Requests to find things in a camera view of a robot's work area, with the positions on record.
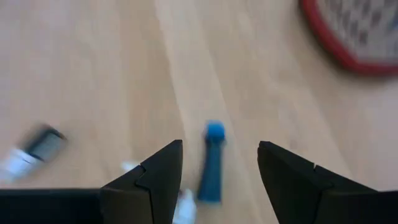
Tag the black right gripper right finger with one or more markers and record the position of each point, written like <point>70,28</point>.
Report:
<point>295,193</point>

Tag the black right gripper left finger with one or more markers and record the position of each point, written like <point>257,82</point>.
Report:
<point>155,186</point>

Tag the red metal box grater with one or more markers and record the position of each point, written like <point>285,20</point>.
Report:
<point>357,31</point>

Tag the white dropper bottle dark label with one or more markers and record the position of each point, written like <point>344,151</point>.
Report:
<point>40,146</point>

